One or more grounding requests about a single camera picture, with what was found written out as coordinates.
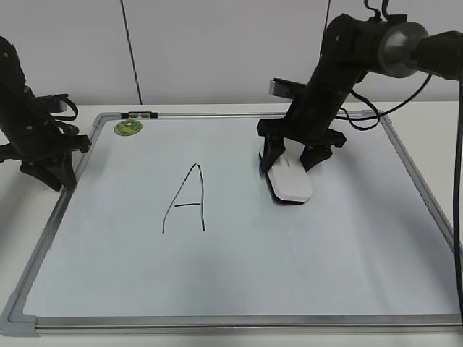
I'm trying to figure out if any white whiteboard eraser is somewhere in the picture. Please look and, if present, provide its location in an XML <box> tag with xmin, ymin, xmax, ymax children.
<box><xmin>263</xmin><ymin>153</ymin><xmax>313</xmax><ymax>205</ymax></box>

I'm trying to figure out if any round green magnet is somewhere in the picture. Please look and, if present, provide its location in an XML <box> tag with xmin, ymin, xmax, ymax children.
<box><xmin>114</xmin><ymin>120</ymin><xmax>143</xmax><ymax>137</ymax></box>

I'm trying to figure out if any white magnetic whiteboard grey frame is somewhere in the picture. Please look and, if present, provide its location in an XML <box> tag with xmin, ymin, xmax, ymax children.
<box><xmin>1</xmin><ymin>113</ymin><xmax>462</xmax><ymax>336</ymax></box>

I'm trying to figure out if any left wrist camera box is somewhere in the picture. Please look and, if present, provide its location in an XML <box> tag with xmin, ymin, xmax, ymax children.
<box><xmin>37</xmin><ymin>94</ymin><xmax>69</xmax><ymax>113</ymax></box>

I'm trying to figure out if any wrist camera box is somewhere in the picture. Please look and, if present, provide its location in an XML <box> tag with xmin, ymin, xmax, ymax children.
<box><xmin>269</xmin><ymin>78</ymin><xmax>307</xmax><ymax>99</ymax></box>
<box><xmin>37</xmin><ymin>94</ymin><xmax>69</xmax><ymax>113</ymax></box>

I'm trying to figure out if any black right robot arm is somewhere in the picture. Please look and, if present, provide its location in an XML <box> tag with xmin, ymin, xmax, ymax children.
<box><xmin>257</xmin><ymin>14</ymin><xmax>462</xmax><ymax>173</ymax></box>

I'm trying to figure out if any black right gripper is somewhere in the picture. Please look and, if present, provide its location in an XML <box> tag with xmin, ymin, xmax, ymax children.
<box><xmin>257</xmin><ymin>77</ymin><xmax>347</xmax><ymax>172</ymax></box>

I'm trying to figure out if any black left camera cable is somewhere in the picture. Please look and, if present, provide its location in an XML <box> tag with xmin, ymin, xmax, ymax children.
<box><xmin>48</xmin><ymin>94</ymin><xmax>80</xmax><ymax>134</ymax></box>

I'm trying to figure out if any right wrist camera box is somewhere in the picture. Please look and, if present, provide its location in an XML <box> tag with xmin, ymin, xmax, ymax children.
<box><xmin>269</xmin><ymin>78</ymin><xmax>307</xmax><ymax>99</ymax></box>

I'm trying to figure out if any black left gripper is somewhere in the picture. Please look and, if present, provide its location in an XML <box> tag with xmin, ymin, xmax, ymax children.
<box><xmin>1</xmin><ymin>38</ymin><xmax>90</xmax><ymax>191</ymax></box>

